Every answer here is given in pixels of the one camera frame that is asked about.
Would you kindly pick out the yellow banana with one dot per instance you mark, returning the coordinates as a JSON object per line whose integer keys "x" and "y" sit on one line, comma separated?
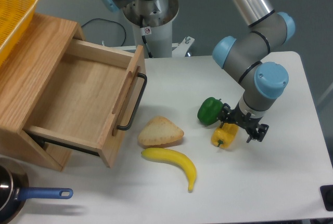
{"x": 176, "y": 158}

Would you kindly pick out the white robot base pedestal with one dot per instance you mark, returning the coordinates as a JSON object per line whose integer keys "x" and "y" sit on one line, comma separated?
{"x": 152, "y": 25}

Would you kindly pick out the green bell pepper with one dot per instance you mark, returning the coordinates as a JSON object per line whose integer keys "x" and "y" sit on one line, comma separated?
{"x": 209, "y": 110}

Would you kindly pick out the wooden drawer cabinet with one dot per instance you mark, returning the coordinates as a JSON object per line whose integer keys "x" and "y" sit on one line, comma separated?
{"x": 24, "y": 76}

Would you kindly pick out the yellow bell pepper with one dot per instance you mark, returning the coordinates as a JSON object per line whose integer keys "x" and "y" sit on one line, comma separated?
{"x": 224, "y": 136}

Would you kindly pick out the blue handled frying pan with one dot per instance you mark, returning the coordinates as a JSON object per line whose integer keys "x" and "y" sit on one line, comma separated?
{"x": 15, "y": 190}

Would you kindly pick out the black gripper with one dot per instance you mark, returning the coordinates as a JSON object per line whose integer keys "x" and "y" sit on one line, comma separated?
{"x": 255, "y": 130}

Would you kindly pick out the triangular bread slice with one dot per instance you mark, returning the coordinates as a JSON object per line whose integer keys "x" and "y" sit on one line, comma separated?
{"x": 160, "y": 131}

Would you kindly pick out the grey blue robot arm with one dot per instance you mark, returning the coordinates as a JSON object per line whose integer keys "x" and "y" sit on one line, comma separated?
{"x": 242, "y": 58}

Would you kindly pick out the open wooden drawer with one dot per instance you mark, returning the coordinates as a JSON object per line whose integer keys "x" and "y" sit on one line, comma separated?
{"x": 92, "y": 90}

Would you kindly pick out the yellow plastic basket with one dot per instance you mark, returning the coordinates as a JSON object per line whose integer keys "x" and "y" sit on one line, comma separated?
{"x": 16, "y": 16}

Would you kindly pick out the black drawer handle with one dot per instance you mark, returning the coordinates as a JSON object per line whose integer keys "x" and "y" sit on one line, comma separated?
{"x": 140, "y": 95}

